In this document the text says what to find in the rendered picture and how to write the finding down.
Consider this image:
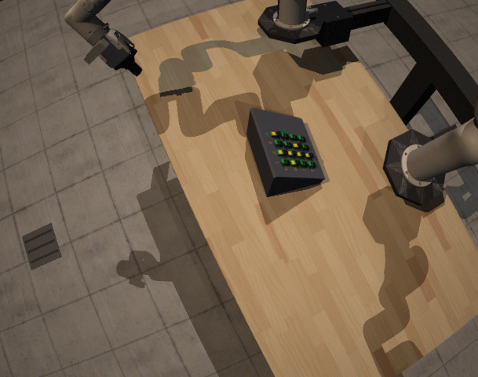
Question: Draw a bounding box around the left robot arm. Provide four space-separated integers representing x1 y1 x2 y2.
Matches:
400 98 478 187

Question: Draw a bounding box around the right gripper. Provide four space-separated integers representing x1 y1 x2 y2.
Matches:
99 28 142 77

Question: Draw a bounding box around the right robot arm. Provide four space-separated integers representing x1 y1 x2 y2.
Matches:
64 0 318 64

